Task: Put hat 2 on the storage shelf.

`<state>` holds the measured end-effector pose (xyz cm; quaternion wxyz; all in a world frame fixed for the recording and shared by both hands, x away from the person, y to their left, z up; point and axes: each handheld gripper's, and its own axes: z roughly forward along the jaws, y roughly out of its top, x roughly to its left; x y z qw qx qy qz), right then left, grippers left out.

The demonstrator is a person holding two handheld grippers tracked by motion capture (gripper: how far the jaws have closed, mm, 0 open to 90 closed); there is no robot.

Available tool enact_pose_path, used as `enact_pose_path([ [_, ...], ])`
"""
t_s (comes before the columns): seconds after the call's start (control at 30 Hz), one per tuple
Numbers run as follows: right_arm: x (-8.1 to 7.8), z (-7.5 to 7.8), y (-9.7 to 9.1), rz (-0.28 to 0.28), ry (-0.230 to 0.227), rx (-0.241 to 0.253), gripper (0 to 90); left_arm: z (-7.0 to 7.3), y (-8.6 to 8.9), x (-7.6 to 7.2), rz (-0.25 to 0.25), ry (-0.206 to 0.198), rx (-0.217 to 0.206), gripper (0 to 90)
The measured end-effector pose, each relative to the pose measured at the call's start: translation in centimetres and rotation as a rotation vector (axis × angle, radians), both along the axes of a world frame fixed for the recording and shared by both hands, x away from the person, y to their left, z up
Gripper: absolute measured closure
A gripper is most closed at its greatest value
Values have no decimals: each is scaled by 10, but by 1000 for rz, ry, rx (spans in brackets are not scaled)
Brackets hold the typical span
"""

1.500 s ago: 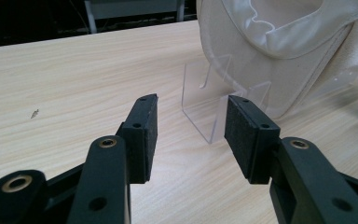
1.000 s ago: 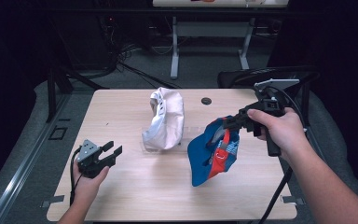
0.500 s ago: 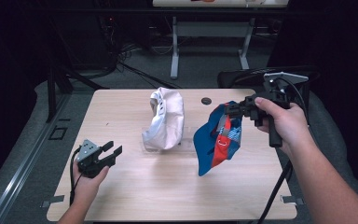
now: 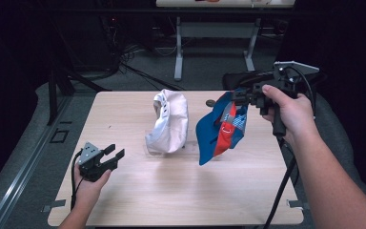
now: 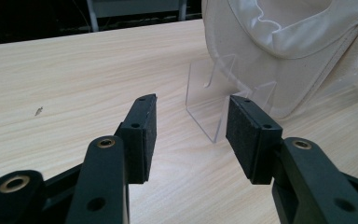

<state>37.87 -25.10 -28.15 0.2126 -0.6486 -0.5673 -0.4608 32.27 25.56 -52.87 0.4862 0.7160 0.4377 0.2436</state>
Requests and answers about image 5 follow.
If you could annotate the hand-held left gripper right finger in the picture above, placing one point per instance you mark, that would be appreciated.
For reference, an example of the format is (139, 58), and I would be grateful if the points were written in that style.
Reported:
(251, 140)

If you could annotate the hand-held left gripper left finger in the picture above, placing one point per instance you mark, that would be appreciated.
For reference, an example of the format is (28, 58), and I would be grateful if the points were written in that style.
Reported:
(138, 140)

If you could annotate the clear acrylic hat rack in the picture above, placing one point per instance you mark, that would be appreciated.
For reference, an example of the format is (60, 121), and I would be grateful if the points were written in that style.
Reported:
(205, 102)

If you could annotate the white bucket hat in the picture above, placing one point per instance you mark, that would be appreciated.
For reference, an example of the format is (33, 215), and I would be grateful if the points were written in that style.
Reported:
(292, 46)

